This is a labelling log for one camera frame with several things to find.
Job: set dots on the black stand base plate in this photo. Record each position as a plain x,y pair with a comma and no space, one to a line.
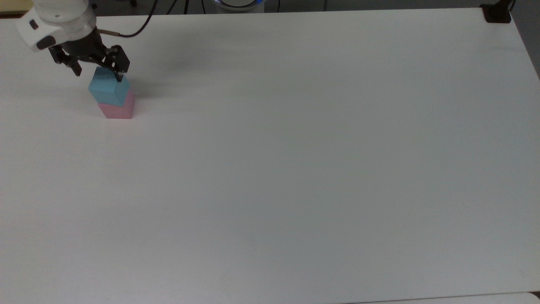
497,12

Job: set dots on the pink cube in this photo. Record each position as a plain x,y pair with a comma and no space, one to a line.
120,110

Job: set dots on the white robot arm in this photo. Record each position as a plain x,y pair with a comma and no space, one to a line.
55,21

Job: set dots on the yellowish wooden panel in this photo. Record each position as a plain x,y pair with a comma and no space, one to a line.
14,6

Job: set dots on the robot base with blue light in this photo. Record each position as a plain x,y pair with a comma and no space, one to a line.
240,3

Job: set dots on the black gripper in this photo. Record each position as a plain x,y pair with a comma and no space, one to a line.
84,48

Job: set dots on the blue cube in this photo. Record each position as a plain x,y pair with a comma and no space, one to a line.
109,89

